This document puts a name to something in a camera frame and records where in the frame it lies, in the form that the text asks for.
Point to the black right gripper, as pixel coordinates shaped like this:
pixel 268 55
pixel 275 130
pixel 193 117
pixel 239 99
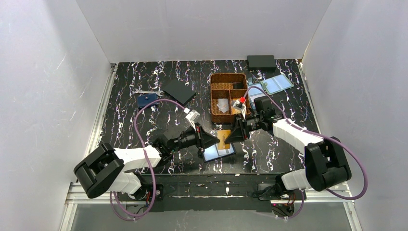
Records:
pixel 241 128

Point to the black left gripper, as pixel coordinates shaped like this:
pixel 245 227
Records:
pixel 198 136

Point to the black leather card holder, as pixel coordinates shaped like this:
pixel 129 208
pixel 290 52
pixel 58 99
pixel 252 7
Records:
pixel 213 153

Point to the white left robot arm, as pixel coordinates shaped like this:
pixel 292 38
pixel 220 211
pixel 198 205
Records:
pixel 110 169

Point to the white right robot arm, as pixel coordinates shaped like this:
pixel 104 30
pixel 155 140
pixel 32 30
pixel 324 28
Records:
pixel 325 161

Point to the gold striped credit card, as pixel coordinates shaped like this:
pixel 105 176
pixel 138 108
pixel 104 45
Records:
pixel 222 136

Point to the silver card in basket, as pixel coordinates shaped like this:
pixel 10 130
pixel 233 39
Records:
pixel 223 105

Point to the light blue card sleeve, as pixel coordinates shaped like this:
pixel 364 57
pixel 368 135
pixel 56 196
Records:
pixel 254 91

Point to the light green card sleeve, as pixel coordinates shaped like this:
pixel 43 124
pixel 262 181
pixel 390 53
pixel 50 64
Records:
pixel 276 84

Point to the brown woven divided basket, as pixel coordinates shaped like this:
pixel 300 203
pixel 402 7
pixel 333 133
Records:
pixel 225 85

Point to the black flat square pad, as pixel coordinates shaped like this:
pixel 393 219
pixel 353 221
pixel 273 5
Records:
pixel 179 91

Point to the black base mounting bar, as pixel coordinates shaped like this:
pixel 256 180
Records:
pixel 205 192

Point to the silver metal wrench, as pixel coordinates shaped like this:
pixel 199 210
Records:
pixel 158 93

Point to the black rectangular box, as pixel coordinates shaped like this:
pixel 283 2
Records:
pixel 261 62

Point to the navy blue small wallet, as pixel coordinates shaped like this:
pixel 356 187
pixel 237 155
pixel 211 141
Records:
pixel 145 99

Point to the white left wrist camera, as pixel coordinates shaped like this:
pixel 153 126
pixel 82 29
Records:
pixel 191 116

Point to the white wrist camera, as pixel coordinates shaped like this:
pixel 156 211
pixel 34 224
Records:
pixel 238 107
pixel 191 116

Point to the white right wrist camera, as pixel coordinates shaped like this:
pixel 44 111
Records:
pixel 238 107

